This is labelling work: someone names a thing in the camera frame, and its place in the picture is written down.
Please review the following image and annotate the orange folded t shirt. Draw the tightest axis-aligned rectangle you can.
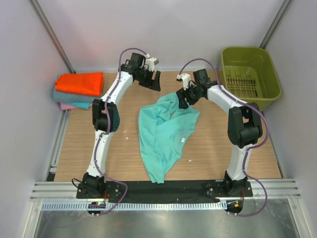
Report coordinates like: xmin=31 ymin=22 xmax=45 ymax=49
xmin=55 ymin=72 xmax=104 ymax=96

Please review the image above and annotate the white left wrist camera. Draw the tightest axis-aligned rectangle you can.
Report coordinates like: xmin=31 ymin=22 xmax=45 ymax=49
xmin=144 ymin=54 xmax=159 ymax=72

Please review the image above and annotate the grey folded t shirt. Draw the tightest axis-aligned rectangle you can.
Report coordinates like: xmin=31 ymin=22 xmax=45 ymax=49
xmin=53 ymin=89 xmax=102 ymax=104

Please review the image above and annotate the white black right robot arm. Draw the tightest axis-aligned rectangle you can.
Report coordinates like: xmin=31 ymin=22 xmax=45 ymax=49
xmin=176 ymin=69 xmax=263 ymax=196

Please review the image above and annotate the pink folded t shirt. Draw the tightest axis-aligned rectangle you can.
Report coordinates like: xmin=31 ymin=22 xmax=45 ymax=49
xmin=60 ymin=103 xmax=77 ymax=111

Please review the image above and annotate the white slotted cable duct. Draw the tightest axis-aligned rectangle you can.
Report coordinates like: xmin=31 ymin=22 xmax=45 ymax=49
xmin=41 ymin=200 xmax=227 ymax=212

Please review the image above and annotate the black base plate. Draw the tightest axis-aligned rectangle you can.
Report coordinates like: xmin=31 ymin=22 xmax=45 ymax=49
xmin=76 ymin=180 xmax=253 ymax=204

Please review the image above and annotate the teal t shirt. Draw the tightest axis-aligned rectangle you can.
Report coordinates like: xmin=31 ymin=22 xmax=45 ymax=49
xmin=138 ymin=93 xmax=200 ymax=184

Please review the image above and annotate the green plastic basket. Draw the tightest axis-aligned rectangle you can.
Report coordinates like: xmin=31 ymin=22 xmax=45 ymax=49
xmin=221 ymin=47 xmax=281 ymax=111

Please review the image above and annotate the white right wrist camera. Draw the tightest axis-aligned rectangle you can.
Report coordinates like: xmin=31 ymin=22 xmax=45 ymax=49
xmin=176 ymin=73 xmax=191 ymax=90

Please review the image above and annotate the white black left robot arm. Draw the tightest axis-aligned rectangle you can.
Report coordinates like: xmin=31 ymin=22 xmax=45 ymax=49
xmin=76 ymin=53 xmax=160 ymax=199

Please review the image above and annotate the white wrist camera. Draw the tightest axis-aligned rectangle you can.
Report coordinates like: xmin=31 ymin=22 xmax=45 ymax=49
xmin=144 ymin=54 xmax=159 ymax=72
xmin=176 ymin=73 xmax=191 ymax=90

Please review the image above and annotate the aluminium frame rail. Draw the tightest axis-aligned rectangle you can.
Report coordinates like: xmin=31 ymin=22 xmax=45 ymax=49
xmin=30 ymin=179 xmax=300 ymax=203

